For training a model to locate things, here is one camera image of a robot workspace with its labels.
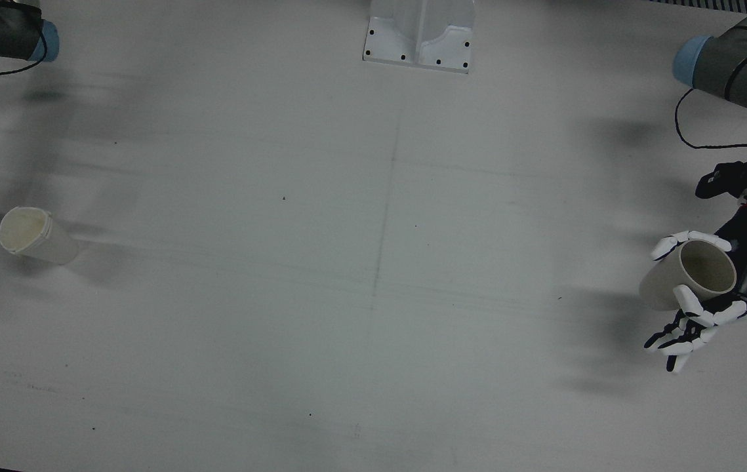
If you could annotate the beige paper cup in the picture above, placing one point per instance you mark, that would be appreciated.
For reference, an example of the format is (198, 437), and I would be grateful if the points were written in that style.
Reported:
(662, 282)

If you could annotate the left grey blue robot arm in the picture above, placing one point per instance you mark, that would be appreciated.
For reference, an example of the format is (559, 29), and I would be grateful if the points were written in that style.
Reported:
(734, 62)

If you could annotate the white paper cup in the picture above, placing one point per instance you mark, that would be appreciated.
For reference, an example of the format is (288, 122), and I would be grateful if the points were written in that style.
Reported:
(52, 246)

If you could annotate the black ribbed grille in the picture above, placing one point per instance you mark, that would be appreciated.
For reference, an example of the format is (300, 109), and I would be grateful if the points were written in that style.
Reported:
(701, 4)

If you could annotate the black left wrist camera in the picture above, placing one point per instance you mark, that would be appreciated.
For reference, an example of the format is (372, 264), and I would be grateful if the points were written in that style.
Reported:
(717, 180)

